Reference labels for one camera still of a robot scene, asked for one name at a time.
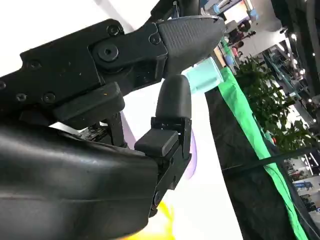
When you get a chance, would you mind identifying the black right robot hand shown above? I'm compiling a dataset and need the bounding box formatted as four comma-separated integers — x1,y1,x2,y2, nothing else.
0,15,225,240

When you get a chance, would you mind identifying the orange and white bread roll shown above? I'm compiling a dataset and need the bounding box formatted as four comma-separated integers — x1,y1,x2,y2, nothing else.
147,199,177,240

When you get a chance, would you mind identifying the lilac plate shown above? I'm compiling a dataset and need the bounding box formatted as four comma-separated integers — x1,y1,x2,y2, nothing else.
119,109,198,180

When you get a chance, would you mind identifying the black cloth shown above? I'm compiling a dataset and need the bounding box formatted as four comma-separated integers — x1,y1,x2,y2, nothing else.
204,87,320,240

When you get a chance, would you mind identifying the pale green mug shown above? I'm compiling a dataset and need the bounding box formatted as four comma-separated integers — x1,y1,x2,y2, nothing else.
181,56,225,93

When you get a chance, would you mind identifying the green cloth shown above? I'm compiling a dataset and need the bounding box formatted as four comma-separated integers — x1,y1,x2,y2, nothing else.
217,66,310,240

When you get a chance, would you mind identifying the person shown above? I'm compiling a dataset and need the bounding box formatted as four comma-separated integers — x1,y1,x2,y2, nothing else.
231,41,245,66

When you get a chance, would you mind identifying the green leafy plant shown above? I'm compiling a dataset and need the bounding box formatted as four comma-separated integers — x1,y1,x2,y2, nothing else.
236,56,317,153

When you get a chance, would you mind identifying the bright display screen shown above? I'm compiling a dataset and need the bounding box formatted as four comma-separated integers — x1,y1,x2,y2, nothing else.
224,0,251,23

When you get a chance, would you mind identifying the black strap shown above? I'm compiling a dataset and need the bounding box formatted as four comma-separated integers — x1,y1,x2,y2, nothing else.
221,147,320,173

